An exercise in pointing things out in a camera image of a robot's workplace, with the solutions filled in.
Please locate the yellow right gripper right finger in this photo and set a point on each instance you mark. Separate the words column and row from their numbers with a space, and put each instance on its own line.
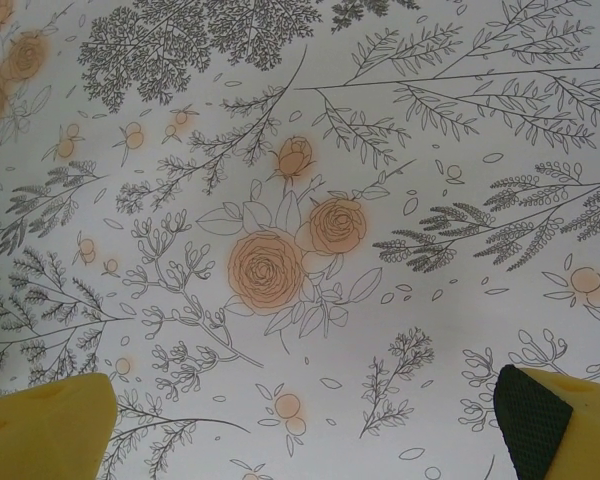
column 570, row 435

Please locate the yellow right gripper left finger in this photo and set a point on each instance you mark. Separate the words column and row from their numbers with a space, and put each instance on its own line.
column 40, row 435

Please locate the floral table cover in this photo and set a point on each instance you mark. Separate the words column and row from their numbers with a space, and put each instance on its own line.
column 300, row 150

